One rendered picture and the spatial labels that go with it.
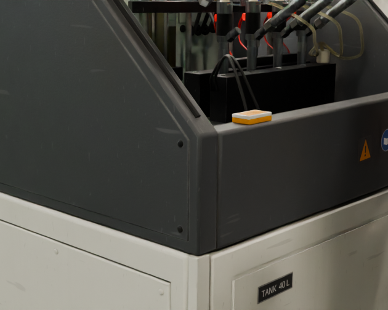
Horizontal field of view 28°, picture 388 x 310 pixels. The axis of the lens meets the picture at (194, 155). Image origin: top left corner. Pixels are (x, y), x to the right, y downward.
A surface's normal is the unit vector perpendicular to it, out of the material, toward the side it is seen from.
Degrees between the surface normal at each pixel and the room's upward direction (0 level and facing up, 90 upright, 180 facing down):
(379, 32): 90
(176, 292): 90
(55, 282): 90
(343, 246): 90
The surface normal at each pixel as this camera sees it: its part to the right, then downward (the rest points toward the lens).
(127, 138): -0.68, 0.15
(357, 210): 0.73, 0.15
